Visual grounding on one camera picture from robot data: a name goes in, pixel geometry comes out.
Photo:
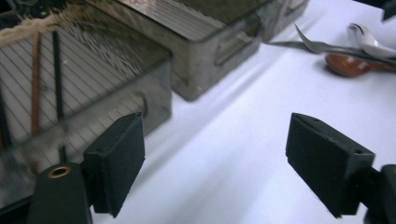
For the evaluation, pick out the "white spoon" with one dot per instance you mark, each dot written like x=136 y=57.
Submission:
x=370 y=43

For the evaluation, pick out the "silver metal fork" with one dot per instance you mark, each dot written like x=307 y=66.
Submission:
x=320 y=47

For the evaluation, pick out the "smoky clear plastic bin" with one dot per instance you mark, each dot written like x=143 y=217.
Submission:
x=109 y=102
x=199 y=62
x=280 y=18

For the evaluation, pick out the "brown wooden spoon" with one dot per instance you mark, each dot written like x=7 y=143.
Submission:
x=345 y=65

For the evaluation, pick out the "brown chopstick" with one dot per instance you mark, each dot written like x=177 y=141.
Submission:
x=36 y=87

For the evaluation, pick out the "white table sheet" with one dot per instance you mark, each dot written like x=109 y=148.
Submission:
x=249 y=140

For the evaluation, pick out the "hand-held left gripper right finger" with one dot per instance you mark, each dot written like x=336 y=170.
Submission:
x=330 y=168

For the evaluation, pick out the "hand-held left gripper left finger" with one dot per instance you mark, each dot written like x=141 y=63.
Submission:
x=115 y=158

